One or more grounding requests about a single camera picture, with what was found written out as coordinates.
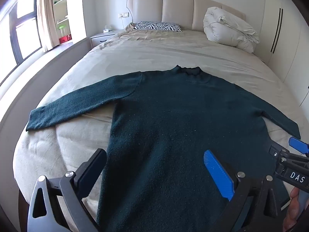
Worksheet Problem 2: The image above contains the white shelf unit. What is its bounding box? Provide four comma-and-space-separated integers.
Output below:
52, 0, 73, 46

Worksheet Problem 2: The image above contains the beige padded headboard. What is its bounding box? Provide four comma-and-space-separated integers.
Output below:
127, 0, 247, 32

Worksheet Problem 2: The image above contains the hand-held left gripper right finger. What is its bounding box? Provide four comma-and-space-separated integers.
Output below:
204, 150, 279, 232

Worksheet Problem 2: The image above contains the rolled white duvet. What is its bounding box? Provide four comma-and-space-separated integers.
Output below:
203, 6, 260, 54

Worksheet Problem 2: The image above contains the dark framed window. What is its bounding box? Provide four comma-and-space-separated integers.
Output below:
0, 0, 42, 73

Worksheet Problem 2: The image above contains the white window sill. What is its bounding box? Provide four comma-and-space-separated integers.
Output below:
0, 36, 92, 150

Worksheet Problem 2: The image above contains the dark green sweater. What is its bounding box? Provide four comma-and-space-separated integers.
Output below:
26, 65, 301, 232

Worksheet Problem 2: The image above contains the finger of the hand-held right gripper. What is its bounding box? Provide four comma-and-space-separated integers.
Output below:
269, 145, 309, 173
289, 137, 309, 154

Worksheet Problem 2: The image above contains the white wardrobe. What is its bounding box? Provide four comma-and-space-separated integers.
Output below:
253, 0, 309, 107

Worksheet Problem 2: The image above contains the zebra print pillow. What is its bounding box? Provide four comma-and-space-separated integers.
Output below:
132, 22, 182, 32

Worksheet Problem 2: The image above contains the white nightstand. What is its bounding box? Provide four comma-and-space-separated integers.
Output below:
90, 30, 121, 49

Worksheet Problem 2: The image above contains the bed with beige sheet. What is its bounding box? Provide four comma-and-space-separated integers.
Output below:
12, 28, 302, 232

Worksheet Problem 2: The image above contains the beige curtain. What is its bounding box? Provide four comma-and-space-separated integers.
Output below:
36, 0, 59, 52

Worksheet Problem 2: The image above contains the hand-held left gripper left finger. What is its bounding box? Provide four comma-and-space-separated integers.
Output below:
28, 148, 107, 232

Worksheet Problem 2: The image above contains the person's right hand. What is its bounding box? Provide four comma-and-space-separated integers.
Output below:
282, 188, 309, 232

